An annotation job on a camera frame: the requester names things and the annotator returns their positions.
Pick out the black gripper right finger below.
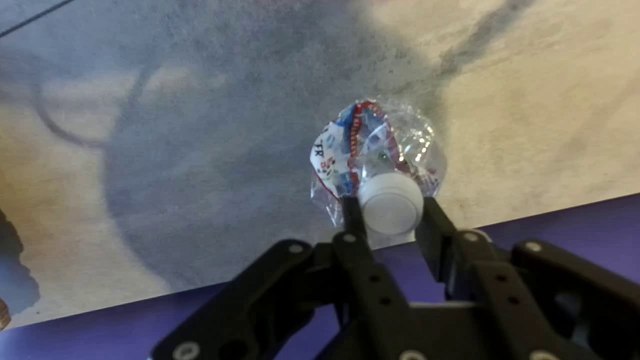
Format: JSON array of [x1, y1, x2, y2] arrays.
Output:
[[415, 194, 640, 360]]

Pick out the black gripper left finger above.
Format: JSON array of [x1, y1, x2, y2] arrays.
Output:
[[150, 194, 428, 360]]

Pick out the crushed clear plastic bottle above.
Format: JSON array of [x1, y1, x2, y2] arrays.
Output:
[[308, 98, 449, 236]]

